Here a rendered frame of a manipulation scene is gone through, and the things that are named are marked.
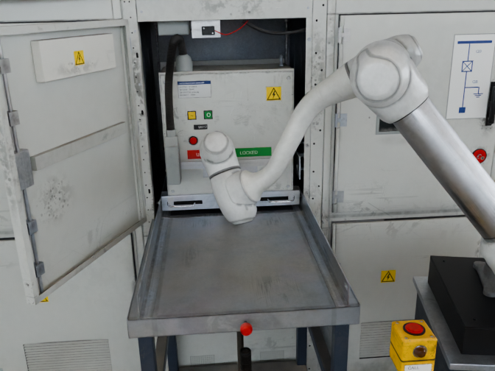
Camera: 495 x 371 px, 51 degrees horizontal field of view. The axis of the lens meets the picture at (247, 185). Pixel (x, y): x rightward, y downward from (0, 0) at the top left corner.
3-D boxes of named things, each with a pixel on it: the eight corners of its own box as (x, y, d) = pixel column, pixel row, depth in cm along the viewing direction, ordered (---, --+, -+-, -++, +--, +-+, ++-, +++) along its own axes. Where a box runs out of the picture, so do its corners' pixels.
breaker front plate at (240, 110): (292, 193, 203) (293, 71, 188) (169, 199, 200) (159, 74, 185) (292, 193, 205) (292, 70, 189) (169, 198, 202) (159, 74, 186)
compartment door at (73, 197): (16, 301, 146) (-37, 27, 121) (133, 218, 202) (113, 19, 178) (36, 305, 144) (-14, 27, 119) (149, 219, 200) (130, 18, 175)
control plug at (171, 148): (180, 185, 188) (177, 138, 182) (167, 185, 188) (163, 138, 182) (181, 178, 195) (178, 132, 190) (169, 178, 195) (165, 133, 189)
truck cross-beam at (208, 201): (299, 204, 205) (300, 190, 203) (162, 210, 201) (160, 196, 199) (297, 199, 210) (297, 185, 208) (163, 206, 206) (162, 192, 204)
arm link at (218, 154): (195, 146, 166) (208, 183, 164) (192, 132, 151) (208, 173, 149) (226, 135, 168) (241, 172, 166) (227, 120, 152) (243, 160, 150)
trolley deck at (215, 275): (359, 324, 141) (360, 305, 139) (128, 338, 137) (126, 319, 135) (311, 224, 204) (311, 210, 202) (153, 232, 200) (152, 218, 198)
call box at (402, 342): (434, 375, 119) (438, 338, 116) (400, 377, 119) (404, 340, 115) (420, 353, 127) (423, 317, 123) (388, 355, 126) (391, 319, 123)
